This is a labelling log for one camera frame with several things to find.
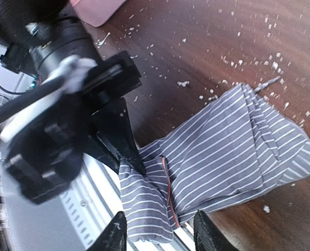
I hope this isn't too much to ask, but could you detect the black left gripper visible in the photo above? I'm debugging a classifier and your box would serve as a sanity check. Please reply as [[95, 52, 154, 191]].
[[0, 51, 146, 204]]

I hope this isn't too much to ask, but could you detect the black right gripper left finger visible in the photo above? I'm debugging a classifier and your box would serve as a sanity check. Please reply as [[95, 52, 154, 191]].
[[87, 212, 127, 251]]

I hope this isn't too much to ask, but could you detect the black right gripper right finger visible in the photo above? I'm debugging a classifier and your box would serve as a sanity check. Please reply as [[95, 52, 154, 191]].
[[193, 210, 239, 251]]

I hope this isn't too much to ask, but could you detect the grey white striped underwear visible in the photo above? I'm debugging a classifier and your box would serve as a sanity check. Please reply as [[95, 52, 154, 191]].
[[119, 84, 310, 244]]

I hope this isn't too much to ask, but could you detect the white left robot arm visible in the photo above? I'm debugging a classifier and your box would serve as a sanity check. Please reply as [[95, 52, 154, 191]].
[[0, 1, 146, 204]]

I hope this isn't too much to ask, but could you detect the pink plastic organizer box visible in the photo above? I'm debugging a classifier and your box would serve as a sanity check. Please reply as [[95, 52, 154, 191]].
[[70, 0, 126, 27]]

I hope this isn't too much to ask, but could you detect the aluminium front rail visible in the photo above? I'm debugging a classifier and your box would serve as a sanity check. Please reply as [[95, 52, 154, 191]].
[[0, 88, 197, 251]]

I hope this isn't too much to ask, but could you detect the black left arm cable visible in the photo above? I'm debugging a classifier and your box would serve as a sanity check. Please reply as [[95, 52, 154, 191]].
[[0, 75, 67, 126]]

